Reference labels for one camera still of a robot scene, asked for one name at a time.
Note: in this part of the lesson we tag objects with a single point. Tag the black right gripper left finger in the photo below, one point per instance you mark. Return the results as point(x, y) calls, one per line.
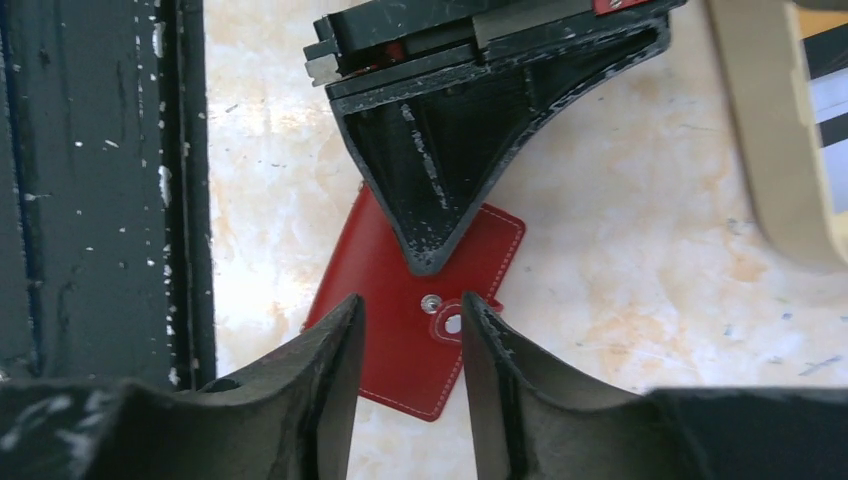
point(287, 415)

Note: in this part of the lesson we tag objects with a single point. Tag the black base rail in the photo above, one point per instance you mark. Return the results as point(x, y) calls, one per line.
point(106, 267)

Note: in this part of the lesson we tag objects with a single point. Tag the silver magnetic stripe card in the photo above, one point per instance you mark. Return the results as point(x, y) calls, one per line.
point(826, 54)

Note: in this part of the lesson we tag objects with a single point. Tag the beige oval tray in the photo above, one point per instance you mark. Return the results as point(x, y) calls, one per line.
point(766, 76)

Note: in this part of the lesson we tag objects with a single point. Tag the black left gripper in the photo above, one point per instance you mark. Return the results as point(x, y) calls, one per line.
point(432, 147)

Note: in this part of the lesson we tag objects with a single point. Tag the red card holder wallet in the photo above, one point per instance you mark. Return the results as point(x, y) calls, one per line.
point(413, 353)

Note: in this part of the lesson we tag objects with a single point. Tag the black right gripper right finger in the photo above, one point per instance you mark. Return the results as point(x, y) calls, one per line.
point(535, 417)

